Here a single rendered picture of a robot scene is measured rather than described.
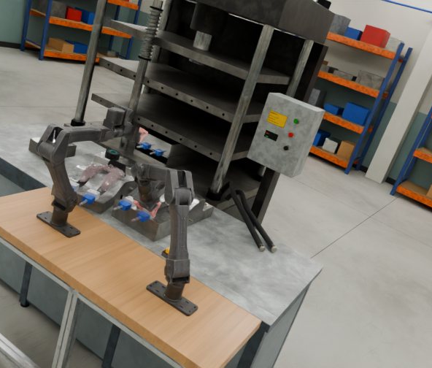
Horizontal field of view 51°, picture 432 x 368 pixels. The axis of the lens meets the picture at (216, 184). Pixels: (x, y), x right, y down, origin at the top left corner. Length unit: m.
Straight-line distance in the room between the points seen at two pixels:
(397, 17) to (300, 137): 6.13
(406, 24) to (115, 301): 7.45
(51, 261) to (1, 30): 8.24
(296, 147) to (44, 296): 1.59
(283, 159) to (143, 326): 1.38
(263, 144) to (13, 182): 1.37
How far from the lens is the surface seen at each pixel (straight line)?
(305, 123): 2.52
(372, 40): 7.93
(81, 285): 1.69
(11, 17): 9.83
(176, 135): 2.83
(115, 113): 1.93
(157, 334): 1.55
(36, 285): 2.65
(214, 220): 2.38
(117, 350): 2.38
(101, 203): 2.12
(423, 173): 8.31
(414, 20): 8.44
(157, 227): 1.99
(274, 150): 2.59
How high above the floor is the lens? 1.78
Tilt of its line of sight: 20 degrees down
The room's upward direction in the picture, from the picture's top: 18 degrees clockwise
